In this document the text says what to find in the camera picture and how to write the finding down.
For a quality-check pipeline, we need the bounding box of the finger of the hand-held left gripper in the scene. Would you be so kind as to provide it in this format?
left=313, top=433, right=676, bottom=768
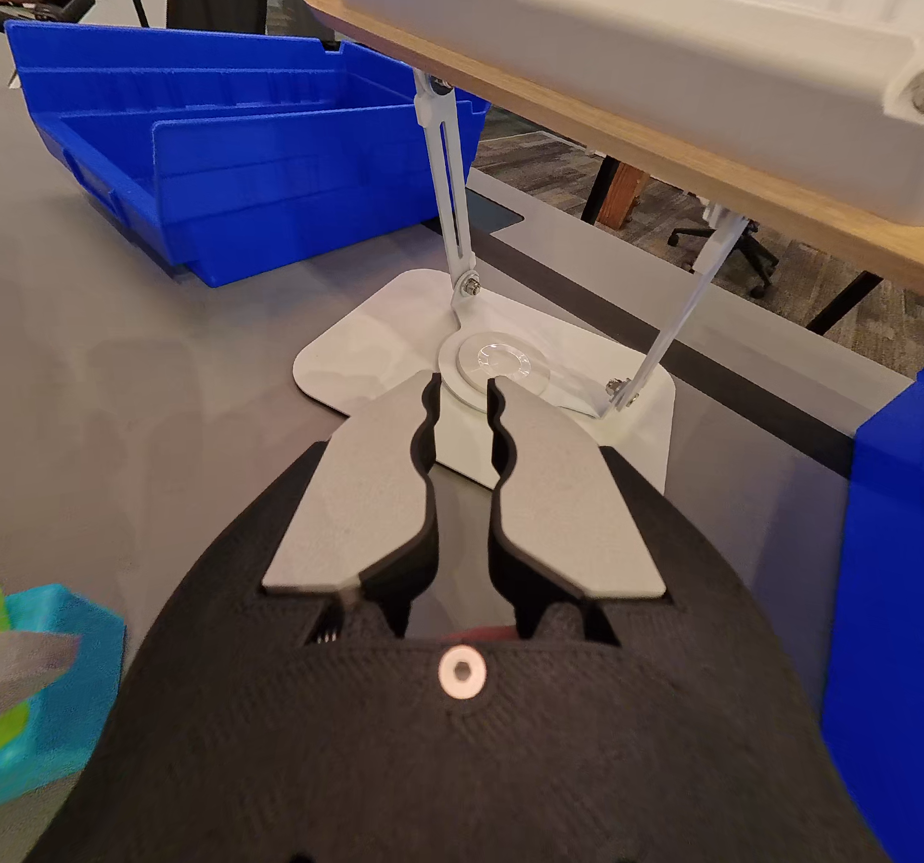
left=0, top=632, right=80, bottom=716

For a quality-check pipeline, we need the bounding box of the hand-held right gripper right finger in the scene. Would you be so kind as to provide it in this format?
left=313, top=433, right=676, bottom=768
left=487, top=376, right=668, bottom=639

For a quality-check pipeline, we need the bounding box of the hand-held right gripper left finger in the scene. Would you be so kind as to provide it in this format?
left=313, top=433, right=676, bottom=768
left=260, top=371, right=443, bottom=639

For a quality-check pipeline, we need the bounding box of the teal cube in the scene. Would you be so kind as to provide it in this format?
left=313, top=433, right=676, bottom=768
left=0, top=583, right=127, bottom=802

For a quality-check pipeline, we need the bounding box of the blue plastic bin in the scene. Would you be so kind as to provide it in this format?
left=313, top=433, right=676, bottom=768
left=821, top=371, right=924, bottom=863
left=3, top=20, right=492, bottom=288

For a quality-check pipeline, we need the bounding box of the grey desk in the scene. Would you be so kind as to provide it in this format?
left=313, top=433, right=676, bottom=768
left=0, top=79, right=916, bottom=863

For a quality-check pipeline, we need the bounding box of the black wheeled office chair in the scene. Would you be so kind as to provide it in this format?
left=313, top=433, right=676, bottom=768
left=667, top=217, right=781, bottom=299

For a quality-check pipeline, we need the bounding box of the wooden pillar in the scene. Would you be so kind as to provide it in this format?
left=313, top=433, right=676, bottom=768
left=598, top=161, right=652, bottom=230

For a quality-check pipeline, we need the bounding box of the instruction board on stand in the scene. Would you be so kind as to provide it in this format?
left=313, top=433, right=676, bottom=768
left=292, top=0, right=924, bottom=496

